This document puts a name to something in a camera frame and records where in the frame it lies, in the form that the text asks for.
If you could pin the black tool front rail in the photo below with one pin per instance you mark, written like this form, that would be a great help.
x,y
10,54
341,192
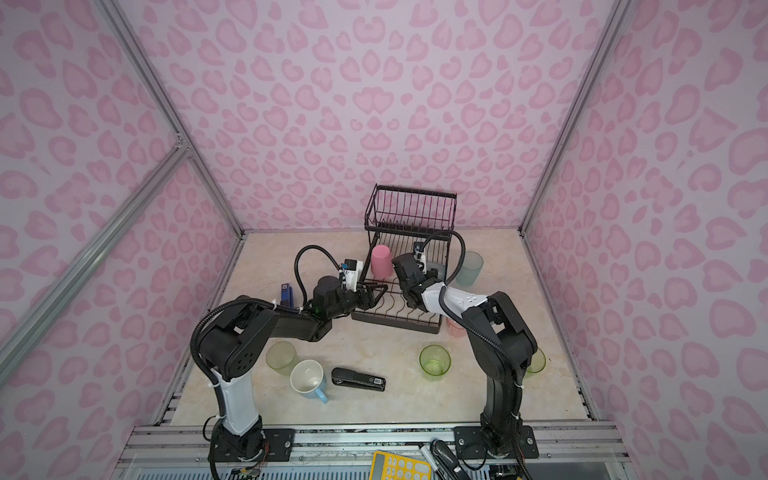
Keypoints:
x,y
448,463

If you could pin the white mug blue handle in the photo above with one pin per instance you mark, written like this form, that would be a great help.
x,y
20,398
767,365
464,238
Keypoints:
x,y
308,379

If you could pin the green cup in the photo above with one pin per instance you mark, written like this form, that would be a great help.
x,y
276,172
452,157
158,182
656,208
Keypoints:
x,y
282,357
538,362
435,361

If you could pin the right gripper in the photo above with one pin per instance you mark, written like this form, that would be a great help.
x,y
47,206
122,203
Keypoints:
x,y
401,283

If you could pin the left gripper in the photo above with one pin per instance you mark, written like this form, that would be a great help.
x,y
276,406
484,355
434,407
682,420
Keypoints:
x,y
369,302

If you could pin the yellow calculator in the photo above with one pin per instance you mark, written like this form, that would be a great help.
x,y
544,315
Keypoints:
x,y
389,466

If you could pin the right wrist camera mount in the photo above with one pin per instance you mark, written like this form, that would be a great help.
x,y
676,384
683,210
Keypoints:
x,y
419,252

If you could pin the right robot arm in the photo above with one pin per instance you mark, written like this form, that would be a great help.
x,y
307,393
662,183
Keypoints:
x,y
502,343

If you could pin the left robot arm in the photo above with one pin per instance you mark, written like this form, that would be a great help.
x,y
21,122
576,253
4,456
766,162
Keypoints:
x,y
227,342

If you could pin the clear pink plastic cup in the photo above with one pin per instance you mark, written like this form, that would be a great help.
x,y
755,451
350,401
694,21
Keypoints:
x,y
454,329

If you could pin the black stapler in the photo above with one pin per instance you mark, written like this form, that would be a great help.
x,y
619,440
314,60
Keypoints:
x,y
344,377

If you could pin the blue black marker tool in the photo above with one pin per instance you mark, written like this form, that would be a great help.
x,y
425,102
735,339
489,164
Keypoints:
x,y
286,295

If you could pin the opaque pink plastic cup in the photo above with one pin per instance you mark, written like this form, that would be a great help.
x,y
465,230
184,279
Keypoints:
x,y
381,262

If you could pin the teal textured cup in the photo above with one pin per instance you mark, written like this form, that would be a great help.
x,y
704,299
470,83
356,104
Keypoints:
x,y
470,269
440,269

